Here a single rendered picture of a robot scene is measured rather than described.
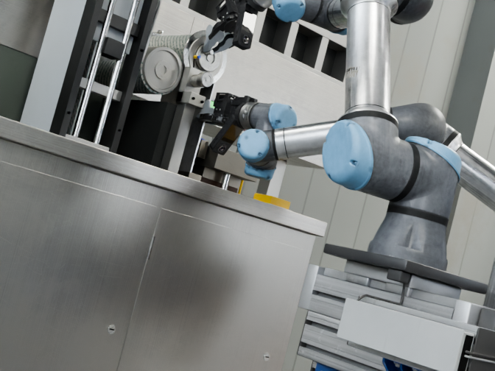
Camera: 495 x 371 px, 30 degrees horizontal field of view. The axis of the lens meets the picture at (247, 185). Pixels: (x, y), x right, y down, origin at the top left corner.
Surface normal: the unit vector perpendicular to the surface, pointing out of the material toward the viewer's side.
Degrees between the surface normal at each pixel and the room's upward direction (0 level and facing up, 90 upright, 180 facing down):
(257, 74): 90
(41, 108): 90
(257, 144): 90
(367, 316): 90
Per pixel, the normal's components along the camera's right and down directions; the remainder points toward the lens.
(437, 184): 0.34, 0.08
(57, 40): -0.73, -0.25
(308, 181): 0.57, 0.08
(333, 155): -0.88, -0.15
